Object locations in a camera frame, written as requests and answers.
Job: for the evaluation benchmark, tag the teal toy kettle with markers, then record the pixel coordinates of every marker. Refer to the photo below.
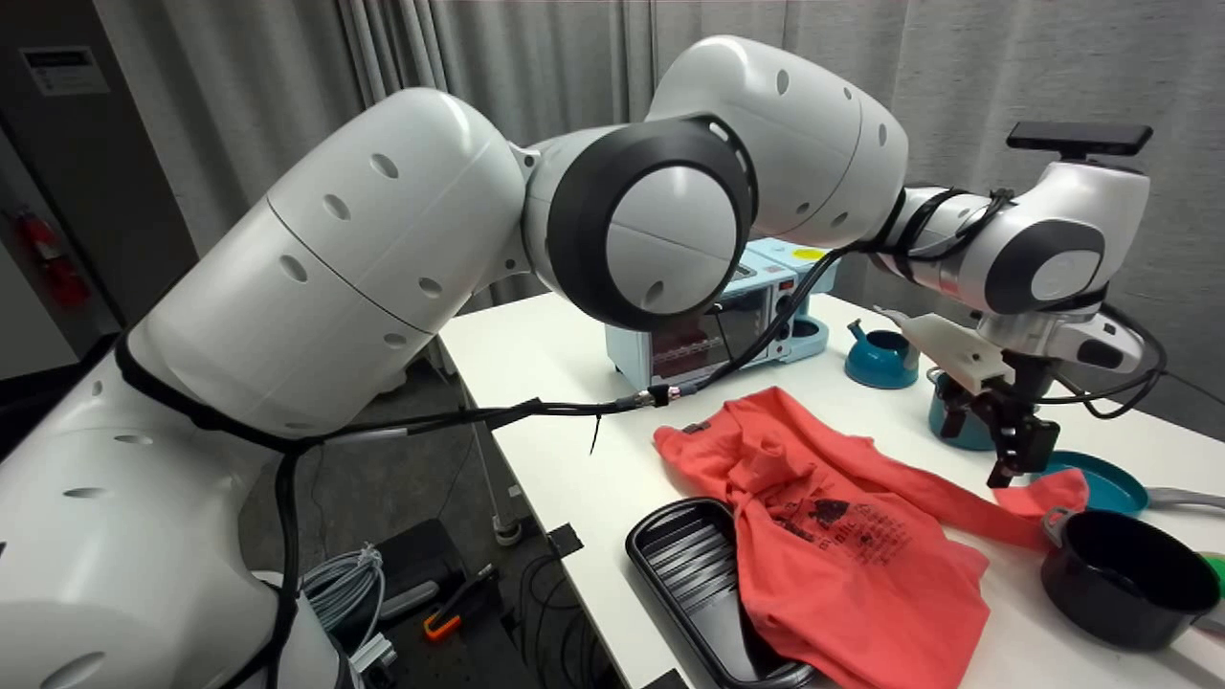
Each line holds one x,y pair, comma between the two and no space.
882,365

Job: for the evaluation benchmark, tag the red sweatshirt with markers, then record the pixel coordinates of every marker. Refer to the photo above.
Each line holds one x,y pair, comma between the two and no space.
866,548

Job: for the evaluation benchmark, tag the black ridged grill tray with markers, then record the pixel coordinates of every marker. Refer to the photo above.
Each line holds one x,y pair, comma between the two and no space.
693,576

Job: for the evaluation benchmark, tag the red wall alarm box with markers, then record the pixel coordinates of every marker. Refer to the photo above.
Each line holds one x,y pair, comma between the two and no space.
53,260

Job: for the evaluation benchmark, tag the black bar camera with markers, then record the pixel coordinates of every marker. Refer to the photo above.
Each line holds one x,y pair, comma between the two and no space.
1076,140

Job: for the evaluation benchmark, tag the light blue toaster oven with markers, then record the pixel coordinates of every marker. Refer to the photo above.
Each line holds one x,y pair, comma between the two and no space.
765,273

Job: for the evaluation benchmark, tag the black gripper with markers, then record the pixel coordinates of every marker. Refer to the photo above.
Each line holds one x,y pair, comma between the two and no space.
1020,407

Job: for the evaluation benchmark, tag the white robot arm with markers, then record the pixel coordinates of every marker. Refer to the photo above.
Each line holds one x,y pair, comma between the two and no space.
383,254

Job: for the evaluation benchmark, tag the black pot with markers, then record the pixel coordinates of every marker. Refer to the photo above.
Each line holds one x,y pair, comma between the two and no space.
1125,585

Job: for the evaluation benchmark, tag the black tape strip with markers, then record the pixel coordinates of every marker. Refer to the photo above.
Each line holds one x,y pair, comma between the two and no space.
564,541

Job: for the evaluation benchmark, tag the teal pot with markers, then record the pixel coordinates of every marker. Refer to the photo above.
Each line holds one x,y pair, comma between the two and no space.
952,427

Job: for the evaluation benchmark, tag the green toy piece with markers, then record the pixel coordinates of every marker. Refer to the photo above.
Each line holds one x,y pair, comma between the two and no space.
1216,570

